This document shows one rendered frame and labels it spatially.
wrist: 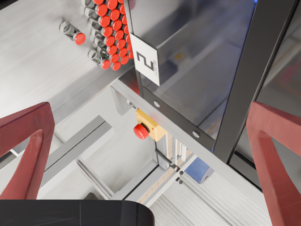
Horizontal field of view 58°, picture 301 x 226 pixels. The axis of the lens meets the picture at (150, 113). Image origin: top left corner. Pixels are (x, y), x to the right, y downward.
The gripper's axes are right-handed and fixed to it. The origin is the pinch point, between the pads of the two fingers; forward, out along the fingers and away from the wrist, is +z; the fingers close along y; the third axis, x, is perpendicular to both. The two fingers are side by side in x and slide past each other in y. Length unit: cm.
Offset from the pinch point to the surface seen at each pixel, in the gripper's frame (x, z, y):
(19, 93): 17.8, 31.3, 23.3
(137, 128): 34, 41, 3
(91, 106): 113, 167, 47
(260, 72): 5.6, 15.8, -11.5
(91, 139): 87, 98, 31
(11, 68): 12.3, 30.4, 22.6
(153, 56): 10.1, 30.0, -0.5
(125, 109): 37, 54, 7
